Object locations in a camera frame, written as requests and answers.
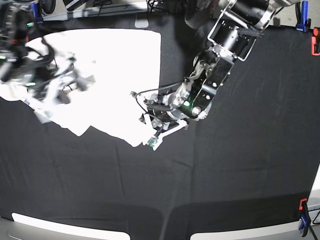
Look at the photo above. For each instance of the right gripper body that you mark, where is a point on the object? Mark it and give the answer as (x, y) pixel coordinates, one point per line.
(45, 96)

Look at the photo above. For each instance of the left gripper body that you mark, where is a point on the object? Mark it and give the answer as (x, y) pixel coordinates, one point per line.
(157, 119)

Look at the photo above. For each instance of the white printed t-shirt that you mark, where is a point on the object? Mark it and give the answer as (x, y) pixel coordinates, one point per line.
(122, 61)

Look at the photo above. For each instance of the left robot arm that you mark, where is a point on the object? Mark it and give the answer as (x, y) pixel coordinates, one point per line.
(170, 108)

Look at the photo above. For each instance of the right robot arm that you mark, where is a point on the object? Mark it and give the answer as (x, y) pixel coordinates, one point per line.
(28, 75)

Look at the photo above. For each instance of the blue clamp far left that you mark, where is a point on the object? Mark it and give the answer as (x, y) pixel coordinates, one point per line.
(36, 8)

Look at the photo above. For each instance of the black table cloth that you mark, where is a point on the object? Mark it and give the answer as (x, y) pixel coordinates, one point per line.
(247, 165)

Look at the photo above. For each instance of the dark mesh cylinder background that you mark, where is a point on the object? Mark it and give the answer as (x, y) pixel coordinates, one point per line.
(197, 12)

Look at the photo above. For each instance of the blue clamp far right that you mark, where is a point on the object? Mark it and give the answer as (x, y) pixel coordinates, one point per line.
(301, 11)

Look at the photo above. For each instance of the orange clamp far right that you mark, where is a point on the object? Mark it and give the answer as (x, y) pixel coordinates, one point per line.
(315, 42)

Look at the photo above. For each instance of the orange blue clamp near right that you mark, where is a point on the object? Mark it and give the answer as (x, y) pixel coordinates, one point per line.
(304, 217)

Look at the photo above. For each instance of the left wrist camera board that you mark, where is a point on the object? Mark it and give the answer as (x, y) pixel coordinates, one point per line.
(152, 141)

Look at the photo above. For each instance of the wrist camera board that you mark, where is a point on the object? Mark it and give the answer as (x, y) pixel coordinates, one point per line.
(152, 141)
(42, 117)

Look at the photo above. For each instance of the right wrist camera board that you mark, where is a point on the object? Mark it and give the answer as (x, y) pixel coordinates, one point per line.
(42, 117)

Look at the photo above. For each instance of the grey aluminium rail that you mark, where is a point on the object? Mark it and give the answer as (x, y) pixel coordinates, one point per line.
(107, 10)

